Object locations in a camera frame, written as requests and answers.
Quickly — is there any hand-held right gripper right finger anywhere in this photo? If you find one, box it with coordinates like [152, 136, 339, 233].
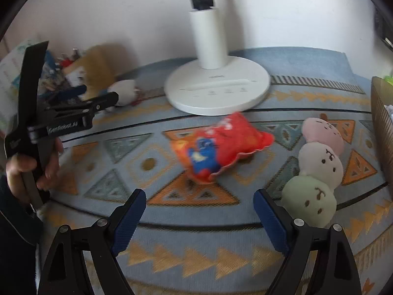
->
[253, 188, 363, 295]

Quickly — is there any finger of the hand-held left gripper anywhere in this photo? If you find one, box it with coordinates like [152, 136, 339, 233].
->
[46, 84, 88, 105]
[46, 91, 120, 120]

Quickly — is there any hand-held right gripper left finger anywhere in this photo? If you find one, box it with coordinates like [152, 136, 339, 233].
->
[37, 188, 147, 295]

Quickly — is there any white and blue plush toy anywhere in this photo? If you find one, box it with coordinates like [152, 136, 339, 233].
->
[107, 79, 142, 107]

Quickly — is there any three-ball dango plush toy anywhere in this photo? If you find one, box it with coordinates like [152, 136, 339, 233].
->
[281, 117, 346, 228]

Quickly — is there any orange snack bag plush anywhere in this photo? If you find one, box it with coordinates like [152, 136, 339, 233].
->
[170, 111, 275, 185]

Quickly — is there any amber ribbed bowl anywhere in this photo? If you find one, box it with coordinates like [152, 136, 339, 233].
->
[370, 75, 393, 197]

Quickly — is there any person's left forearm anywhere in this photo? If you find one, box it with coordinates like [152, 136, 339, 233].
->
[0, 175, 43, 295]

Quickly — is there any person's left hand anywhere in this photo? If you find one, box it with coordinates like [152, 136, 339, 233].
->
[5, 137, 65, 205]

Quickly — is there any black mesh pen holder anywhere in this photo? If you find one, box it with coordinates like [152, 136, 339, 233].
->
[41, 64, 82, 99]

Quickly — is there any brown cardboard pen box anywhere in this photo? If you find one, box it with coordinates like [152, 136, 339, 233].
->
[63, 44, 119, 99]

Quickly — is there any row of standing books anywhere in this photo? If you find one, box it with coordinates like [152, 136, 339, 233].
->
[0, 38, 46, 130]

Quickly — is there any patterned woven table mat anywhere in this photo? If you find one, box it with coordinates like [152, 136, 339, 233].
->
[46, 66, 393, 295]

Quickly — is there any black monitor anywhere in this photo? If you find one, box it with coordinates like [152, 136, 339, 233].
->
[373, 6, 393, 50]

